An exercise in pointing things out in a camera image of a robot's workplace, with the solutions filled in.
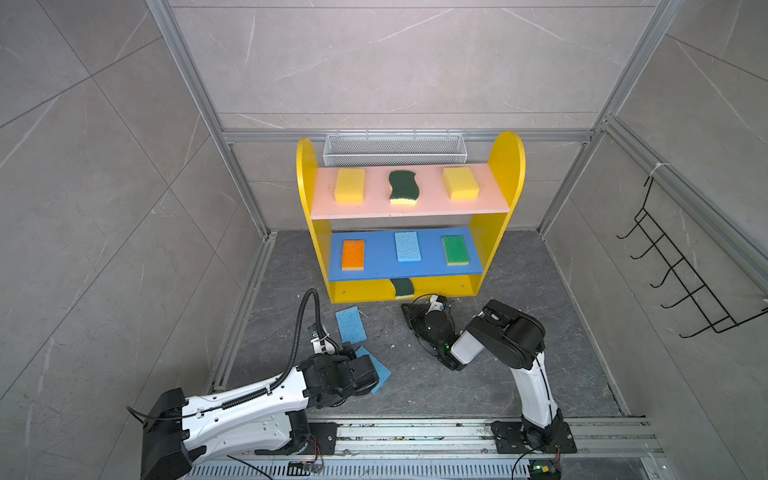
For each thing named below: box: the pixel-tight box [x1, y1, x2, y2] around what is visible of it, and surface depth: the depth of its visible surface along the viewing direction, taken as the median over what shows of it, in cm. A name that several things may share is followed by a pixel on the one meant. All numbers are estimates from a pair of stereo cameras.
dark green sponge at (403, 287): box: [390, 278, 414, 299], surface depth 101 cm
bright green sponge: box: [442, 236, 469, 266], surface depth 97 cm
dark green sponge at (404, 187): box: [389, 170, 419, 206], surface depth 74 cm
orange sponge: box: [342, 240, 365, 271], surface depth 95 cm
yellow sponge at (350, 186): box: [334, 168, 366, 204], surface depth 74 cm
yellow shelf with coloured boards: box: [296, 132, 526, 303], surface depth 80 cm
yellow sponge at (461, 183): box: [442, 167, 480, 201], surface depth 74 cm
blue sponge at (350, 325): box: [335, 306, 367, 344], surface depth 94 cm
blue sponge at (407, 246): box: [394, 231, 422, 262], surface depth 97 cm
